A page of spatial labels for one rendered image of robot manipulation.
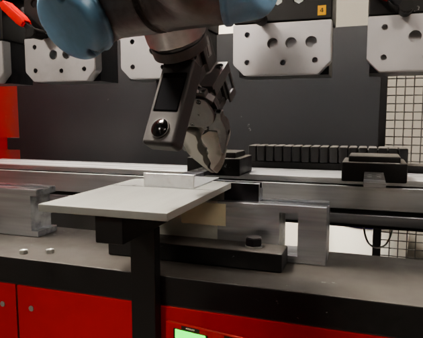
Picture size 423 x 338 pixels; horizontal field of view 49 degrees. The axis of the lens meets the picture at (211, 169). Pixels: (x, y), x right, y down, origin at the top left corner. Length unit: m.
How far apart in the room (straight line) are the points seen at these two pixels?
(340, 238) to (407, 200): 1.63
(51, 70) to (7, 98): 0.82
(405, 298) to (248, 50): 0.42
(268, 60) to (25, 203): 0.55
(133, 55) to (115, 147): 0.68
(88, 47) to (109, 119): 1.03
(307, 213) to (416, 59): 0.27
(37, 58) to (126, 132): 0.58
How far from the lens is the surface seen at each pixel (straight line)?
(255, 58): 0.74
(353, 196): 1.00
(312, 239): 0.76
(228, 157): 0.99
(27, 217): 0.98
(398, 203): 1.00
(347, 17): 3.16
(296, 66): 0.73
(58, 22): 0.46
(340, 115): 1.26
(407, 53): 0.72
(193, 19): 0.40
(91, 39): 0.44
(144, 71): 0.81
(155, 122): 0.56
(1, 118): 1.70
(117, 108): 1.46
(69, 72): 0.88
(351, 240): 2.58
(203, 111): 0.61
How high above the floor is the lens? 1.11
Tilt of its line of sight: 6 degrees down
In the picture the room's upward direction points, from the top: straight up
